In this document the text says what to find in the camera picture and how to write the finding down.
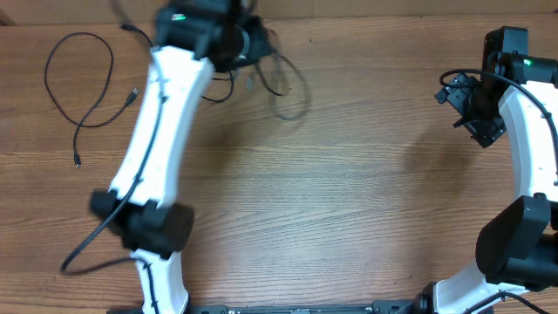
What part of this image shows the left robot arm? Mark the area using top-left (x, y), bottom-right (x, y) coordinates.
top-left (90, 0), bottom-right (271, 313)

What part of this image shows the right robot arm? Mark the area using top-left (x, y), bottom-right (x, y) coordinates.
top-left (372, 26), bottom-right (557, 313)

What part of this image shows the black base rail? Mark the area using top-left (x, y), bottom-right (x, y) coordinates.
top-left (106, 298), bottom-right (437, 314)

